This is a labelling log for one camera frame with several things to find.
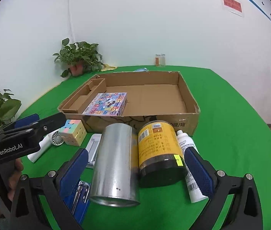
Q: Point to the cardboard divider insert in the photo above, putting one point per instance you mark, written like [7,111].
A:
[78,101]

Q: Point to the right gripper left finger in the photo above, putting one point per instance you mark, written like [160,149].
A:
[27,211]

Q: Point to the colourful puzzle box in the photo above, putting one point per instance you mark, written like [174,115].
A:
[107,104]

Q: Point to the pastel rubik cube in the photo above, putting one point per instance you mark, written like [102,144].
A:
[73,132]

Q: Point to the large cardboard box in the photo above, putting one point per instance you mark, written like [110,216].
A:
[151,96]

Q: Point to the white handheld fan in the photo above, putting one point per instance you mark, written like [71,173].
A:
[53,138]

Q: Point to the light blue flat object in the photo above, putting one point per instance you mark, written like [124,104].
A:
[142,70]

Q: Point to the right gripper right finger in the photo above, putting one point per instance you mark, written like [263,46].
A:
[245,210]

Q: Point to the red wall sign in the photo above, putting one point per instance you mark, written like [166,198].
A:
[233,6]

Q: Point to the silver metal can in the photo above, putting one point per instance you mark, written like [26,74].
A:
[116,171]

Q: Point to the clear jar orange label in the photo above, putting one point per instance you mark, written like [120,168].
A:
[160,59]

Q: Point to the green table cloth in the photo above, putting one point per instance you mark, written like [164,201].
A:
[230,135]

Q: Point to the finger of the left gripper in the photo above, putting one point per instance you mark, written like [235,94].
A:
[26,121]
[49,124]

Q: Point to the yellow label jar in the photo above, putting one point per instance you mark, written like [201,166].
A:
[161,162]

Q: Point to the blue stapler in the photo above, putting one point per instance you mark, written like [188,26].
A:
[78,201]

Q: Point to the yellow cloth piece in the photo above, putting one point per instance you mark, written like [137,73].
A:
[106,67]

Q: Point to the potted plant red pot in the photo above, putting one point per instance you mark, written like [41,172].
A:
[79,57]

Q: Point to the leafy plant near edge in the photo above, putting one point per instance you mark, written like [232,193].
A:
[8,107]

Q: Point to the white phone stand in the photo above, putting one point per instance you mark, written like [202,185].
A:
[92,148]

